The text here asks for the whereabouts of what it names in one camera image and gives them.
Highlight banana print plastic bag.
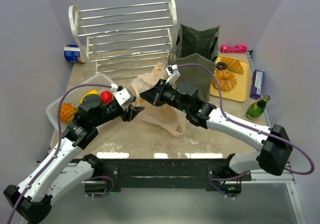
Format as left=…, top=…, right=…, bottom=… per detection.
left=129, top=62, right=187, bottom=137

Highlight glazed bread ring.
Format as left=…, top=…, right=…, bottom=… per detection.
left=211, top=69, right=237, bottom=92

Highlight chocolate donut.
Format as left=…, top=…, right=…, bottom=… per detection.
left=216, top=61, right=227, bottom=71

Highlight green fabric grocery bag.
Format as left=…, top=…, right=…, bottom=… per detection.
left=167, top=24, right=220, bottom=101

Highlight croissant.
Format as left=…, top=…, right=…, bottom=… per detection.
left=220, top=57, right=244, bottom=75

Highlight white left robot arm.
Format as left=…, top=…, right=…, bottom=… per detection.
left=3, top=94, right=143, bottom=224

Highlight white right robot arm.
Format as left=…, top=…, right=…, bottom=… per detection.
left=140, top=79, right=293, bottom=176

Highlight yellow food tray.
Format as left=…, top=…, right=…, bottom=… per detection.
left=210, top=56, right=250, bottom=102

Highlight yellow toy lemon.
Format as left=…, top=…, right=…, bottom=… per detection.
left=80, top=89, right=100, bottom=104

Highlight white plastic basket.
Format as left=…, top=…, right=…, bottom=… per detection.
left=45, top=73, right=114, bottom=131

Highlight toy pineapple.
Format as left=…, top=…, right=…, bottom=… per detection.
left=59, top=103, right=78, bottom=124

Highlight blue white can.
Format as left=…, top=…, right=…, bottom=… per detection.
left=63, top=44, right=86, bottom=63

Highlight pink box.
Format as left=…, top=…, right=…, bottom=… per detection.
left=220, top=45, right=248, bottom=54

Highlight purple box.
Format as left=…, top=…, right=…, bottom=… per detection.
left=249, top=69, right=264, bottom=100

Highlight green glass bottle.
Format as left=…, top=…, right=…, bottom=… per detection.
left=245, top=95, right=271, bottom=120

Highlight white metal shelf rack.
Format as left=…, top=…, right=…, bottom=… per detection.
left=68, top=0, right=178, bottom=80

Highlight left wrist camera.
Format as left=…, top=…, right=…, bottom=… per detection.
left=110, top=83, right=135, bottom=109

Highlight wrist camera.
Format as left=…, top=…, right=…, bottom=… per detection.
left=166, top=64, right=180, bottom=86
left=110, top=83, right=135, bottom=109

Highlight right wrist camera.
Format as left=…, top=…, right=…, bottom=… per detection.
left=166, top=64, right=180, bottom=86

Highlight black base frame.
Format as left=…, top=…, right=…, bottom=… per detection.
left=82, top=154, right=251, bottom=198

